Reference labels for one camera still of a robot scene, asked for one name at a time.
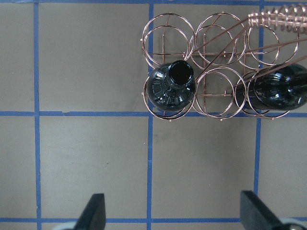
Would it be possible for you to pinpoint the dark bottle in basket far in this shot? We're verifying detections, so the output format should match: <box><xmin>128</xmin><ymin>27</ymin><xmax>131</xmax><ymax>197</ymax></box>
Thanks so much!
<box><xmin>146</xmin><ymin>60</ymin><xmax>196</xmax><ymax>112</ymax></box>

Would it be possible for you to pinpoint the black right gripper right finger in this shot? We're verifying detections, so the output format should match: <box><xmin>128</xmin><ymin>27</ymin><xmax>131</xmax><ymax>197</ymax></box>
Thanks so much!
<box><xmin>240</xmin><ymin>191</ymin><xmax>288</xmax><ymax>230</ymax></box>

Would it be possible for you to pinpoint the dark bottle in basket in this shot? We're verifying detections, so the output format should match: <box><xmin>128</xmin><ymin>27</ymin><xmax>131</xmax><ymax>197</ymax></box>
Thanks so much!
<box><xmin>146</xmin><ymin>60</ymin><xmax>196</xmax><ymax>112</ymax></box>
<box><xmin>248</xmin><ymin>63</ymin><xmax>307</xmax><ymax>111</ymax></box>

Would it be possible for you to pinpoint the dark bottle in basket near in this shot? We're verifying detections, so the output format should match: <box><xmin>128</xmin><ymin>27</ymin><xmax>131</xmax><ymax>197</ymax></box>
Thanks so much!
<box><xmin>248</xmin><ymin>63</ymin><xmax>307</xmax><ymax>111</ymax></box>

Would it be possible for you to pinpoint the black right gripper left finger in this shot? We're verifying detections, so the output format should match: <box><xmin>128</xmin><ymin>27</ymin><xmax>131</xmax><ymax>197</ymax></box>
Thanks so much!
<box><xmin>74</xmin><ymin>194</ymin><xmax>106</xmax><ymax>230</ymax></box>

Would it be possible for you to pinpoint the copper wire wine basket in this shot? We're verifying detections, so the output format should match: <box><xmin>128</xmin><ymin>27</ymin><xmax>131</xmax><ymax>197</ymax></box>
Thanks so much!
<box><xmin>140</xmin><ymin>3</ymin><xmax>307</xmax><ymax>121</ymax></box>

